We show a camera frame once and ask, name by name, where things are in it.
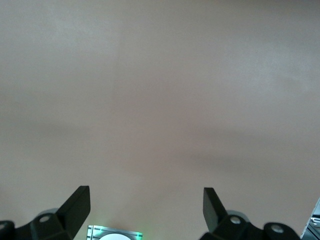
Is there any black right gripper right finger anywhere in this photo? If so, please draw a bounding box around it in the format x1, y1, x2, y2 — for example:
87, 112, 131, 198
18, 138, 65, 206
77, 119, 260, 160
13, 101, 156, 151
199, 187, 301, 240

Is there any silver edge rail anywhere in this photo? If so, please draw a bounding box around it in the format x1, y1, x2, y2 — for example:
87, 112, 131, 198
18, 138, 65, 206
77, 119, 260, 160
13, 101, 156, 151
298, 196, 320, 240

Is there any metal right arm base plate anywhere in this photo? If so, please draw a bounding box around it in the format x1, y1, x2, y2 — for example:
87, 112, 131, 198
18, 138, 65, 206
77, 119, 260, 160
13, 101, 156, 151
86, 224, 144, 240

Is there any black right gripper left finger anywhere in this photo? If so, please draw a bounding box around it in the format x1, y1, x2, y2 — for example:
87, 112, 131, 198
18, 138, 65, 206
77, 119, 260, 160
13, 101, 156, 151
0, 185, 92, 240

